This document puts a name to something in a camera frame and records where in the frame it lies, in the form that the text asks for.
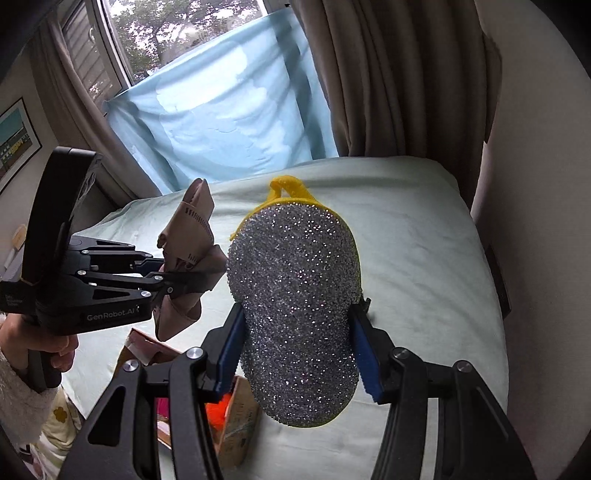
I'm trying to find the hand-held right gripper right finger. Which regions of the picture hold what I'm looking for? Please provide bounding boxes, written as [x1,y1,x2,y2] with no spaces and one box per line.
[348,298,539,480]

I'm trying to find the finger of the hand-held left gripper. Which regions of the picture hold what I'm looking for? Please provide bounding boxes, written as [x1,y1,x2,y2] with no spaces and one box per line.
[69,270,182,301]
[69,235,166,274]

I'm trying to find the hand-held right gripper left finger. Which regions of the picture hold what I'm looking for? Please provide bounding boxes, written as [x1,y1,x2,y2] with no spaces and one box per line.
[58,305,247,480]

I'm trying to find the orange pompom keychain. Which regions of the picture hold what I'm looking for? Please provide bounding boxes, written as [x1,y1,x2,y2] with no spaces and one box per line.
[205,392,234,428]

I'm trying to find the beige sock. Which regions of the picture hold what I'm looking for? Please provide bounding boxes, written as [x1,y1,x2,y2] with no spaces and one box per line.
[154,178,228,342]

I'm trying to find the cardboard box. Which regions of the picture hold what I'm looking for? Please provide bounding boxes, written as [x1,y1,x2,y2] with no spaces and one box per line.
[119,328,259,474]

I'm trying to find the silver glitter sponge yellow trim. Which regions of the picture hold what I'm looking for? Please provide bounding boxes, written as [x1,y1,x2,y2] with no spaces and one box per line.
[226,174,361,428]

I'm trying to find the person's left forearm fluffy sleeve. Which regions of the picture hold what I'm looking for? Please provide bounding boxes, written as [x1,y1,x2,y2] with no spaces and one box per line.
[0,348,61,448]

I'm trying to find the person's left hand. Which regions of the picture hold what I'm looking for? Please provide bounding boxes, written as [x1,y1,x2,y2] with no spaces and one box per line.
[0,311,80,372]

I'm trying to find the white headboard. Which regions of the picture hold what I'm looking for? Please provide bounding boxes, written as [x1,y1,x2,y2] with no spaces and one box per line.
[69,171,139,232]

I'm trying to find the beige curtain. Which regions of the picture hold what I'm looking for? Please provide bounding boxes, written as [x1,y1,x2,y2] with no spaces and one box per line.
[291,0,502,160]
[30,18,160,199]

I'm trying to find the bed with pale green sheet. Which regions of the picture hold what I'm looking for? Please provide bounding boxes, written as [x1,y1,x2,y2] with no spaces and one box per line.
[60,156,511,480]

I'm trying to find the light blue hanging cloth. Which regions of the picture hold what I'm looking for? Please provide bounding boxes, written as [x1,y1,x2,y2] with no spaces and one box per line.
[102,7,340,195]

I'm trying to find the person's yellow floral clothing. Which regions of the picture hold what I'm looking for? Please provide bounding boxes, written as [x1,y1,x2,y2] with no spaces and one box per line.
[18,388,88,480]

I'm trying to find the window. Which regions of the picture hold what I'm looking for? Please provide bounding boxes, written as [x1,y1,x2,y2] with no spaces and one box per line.
[60,0,291,100]

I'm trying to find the framed wall picture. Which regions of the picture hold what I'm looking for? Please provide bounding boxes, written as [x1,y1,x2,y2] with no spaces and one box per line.
[0,97,43,192]

